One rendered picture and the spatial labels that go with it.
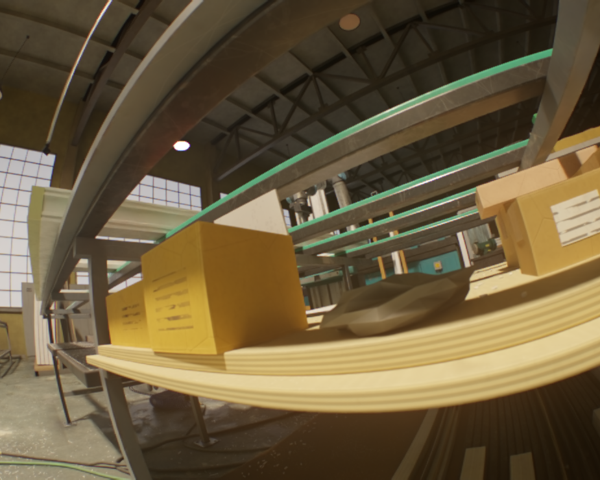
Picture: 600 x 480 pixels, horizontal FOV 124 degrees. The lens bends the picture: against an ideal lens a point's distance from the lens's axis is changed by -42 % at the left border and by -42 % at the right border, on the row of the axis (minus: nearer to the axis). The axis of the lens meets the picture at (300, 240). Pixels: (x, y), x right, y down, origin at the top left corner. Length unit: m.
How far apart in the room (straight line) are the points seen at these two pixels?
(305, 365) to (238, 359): 0.05
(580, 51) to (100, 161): 0.47
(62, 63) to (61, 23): 1.56
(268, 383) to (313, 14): 0.22
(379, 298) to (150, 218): 0.57
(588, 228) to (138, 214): 0.70
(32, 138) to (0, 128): 1.31
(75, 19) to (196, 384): 9.37
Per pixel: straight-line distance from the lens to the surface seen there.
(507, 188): 0.41
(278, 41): 0.20
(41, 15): 9.69
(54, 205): 0.61
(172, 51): 0.21
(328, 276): 2.38
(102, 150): 0.31
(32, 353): 8.24
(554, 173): 0.43
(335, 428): 0.82
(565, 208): 0.24
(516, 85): 0.36
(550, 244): 0.23
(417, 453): 0.59
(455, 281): 0.15
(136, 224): 0.63
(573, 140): 5.62
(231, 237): 0.21
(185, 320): 0.21
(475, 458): 0.52
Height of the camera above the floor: 0.66
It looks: 13 degrees up
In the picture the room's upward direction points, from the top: 11 degrees counter-clockwise
